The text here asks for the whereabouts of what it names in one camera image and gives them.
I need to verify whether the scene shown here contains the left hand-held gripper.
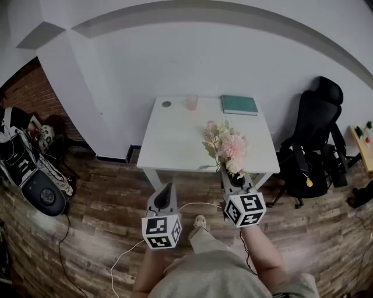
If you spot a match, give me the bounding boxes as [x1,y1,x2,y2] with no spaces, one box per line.
[141,183,183,251]

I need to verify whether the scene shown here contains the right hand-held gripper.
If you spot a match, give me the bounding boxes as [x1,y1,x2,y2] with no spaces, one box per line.
[220,166,267,229]

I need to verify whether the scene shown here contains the pink artificial flowers bunch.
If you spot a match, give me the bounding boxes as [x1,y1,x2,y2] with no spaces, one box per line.
[198,119,252,179]

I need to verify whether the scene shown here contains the person's left forearm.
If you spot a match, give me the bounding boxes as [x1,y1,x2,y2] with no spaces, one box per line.
[132,246,166,295]

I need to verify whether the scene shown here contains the person's right forearm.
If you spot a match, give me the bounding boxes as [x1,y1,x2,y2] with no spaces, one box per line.
[240,224,288,285]

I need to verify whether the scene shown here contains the person's beige shoe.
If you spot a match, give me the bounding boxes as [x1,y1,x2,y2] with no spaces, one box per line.
[193,214,210,230]

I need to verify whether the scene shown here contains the white table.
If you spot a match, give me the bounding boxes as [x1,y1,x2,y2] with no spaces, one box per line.
[136,95,281,190]

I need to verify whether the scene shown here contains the person's beige trouser leg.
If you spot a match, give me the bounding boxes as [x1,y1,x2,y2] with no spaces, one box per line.
[187,225,235,263]

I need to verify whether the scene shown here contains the green book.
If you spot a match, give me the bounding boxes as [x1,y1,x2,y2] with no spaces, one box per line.
[220,94,259,117]

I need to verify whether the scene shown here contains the pink translucent cup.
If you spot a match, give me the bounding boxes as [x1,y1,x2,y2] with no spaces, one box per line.
[186,93,199,111]

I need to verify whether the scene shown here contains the black office chair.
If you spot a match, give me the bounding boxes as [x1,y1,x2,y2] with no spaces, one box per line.
[266,76,350,210]

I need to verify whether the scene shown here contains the person's grey shirt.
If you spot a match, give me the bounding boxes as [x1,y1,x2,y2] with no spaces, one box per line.
[147,249,319,298]

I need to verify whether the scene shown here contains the white patterned cloth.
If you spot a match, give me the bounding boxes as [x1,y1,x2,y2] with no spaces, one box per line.
[37,124,74,198]

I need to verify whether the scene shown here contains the black round-topped device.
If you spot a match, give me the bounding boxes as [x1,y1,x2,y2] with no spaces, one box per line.
[21,169,68,218]

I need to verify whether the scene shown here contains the light wooden side table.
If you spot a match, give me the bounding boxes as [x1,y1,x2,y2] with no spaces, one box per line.
[349,124,373,176]

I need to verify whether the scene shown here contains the green toy pieces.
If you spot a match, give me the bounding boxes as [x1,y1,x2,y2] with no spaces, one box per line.
[354,120,373,144]

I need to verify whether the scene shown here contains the black and white patterned box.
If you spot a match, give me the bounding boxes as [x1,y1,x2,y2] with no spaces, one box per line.
[0,139,40,187]

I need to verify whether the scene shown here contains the white cable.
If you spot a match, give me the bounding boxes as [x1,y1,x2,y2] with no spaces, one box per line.
[110,202,223,298]

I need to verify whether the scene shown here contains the thin black cable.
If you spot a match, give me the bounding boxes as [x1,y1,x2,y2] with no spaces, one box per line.
[57,214,89,298]
[239,229,259,276]

